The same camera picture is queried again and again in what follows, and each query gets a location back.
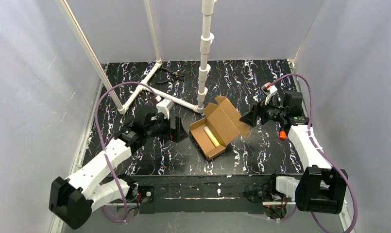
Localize red orange handled tool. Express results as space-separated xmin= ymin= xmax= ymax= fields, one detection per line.
xmin=279 ymin=129 xmax=287 ymax=140

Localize brown cardboard box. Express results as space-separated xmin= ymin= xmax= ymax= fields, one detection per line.
xmin=189 ymin=96 xmax=250 ymax=161

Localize yellow handled tool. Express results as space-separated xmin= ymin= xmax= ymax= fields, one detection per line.
xmin=203 ymin=126 xmax=220 ymax=147

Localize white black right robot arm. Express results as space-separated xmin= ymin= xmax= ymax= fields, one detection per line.
xmin=240 ymin=91 xmax=347 ymax=214

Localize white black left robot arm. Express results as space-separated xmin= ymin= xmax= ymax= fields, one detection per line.
xmin=49 ymin=112 xmax=188 ymax=230

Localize black pliers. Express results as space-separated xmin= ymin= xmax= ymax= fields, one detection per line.
xmin=155 ymin=67 xmax=185 ymax=85

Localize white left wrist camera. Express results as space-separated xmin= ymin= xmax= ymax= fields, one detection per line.
xmin=155 ymin=95 xmax=174 ymax=119

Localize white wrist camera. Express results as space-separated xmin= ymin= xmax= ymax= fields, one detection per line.
xmin=261 ymin=83 xmax=278 ymax=105
xmin=155 ymin=95 xmax=174 ymax=119

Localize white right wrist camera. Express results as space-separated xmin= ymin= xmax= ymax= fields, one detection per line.
xmin=261 ymin=83 xmax=278 ymax=105

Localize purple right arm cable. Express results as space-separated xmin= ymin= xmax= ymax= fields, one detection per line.
xmin=269 ymin=73 xmax=359 ymax=233

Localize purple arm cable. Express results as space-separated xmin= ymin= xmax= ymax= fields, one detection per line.
xmin=269 ymin=73 xmax=359 ymax=233
xmin=94 ymin=82 xmax=160 ymax=224

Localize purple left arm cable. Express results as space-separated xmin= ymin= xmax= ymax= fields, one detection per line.
xmin=94 ymin=82 xmax=160 ymax=224

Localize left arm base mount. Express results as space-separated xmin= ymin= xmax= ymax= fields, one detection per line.
xmin=106 ymin=183 xmax=155 ymax=204

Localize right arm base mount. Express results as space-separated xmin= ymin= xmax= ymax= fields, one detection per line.
xmin=241 ymin=181 xmax=295 ymax=204

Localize white PVC pipe frame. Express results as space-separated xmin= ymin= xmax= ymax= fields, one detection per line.
xmin=56 ymin=0 xmax=216 ymax=114

